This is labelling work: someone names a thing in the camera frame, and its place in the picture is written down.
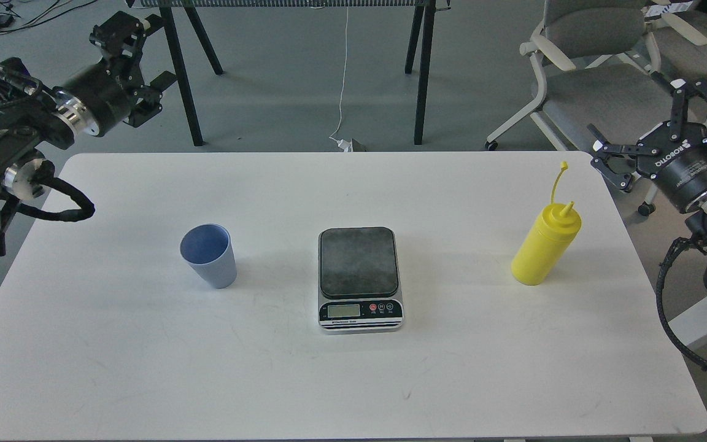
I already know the white hanging cable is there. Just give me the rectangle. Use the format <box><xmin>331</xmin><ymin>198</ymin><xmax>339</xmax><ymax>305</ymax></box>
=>
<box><xmin>328</xmin><ymin>6</ymin><xmax>366</xmax><ymax>153</ymax></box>

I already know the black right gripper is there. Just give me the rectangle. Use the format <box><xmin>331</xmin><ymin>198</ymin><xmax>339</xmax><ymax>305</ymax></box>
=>
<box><xmin>587</xmin><ymin>72</ymin><xmax>707</xmax><ymax>214</ymax></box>

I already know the silver digital kitchen scale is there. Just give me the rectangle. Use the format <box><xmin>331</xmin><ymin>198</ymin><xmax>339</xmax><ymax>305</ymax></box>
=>
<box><xmin>317</xmin><ymin>227</ymin><xmax>405</xmax><ymax>334</ymax></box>

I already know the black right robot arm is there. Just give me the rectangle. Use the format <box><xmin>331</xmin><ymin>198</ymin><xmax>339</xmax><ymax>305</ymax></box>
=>
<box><xmin>587</xmin><ymin>72</ymin><xmax>707</xmax><ymax>370</ymax></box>

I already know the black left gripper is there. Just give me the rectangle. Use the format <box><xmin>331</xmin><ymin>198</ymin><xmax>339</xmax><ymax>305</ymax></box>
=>
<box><xmin>53</xmin><ymin>11</ymin><xmax>177</xmax><ymax>137</ymax></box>

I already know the black metal table frame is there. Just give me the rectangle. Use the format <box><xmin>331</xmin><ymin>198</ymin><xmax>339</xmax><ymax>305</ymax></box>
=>
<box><xmin>126</xmin><ymin>1</ymin><xmax>451</xmax><ymax>147</ymax></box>

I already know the blue plastic cup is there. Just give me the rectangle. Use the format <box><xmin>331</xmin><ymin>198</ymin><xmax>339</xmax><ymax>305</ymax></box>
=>
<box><xmin>179</xmin><ymin>223</ymin><xmax>238</xmax><ymax>289</ymax></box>

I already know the grey office chair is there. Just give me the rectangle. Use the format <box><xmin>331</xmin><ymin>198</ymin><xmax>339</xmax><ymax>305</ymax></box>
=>
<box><xmin>485</xmin><ymin>1</ymin><xmax>671</xmax><ymax>153</ymax></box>
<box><xmin>643</xmin><ymin>1</ymin><xmax>707</xmax><ymax>82</ymax></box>

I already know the yellow squeeze bottle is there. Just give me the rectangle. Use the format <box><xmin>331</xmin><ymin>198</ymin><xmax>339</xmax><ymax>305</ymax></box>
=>
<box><xmin>511</xmin><ymin>161</ymin><xmax>582</xmax><ymax>286</ymax></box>

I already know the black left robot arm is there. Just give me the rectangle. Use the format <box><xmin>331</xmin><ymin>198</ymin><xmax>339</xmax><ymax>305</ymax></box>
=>
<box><xmin>0</xmin><ymin>12</ymin><xmax>177</xmax><ymax>257</ymax></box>

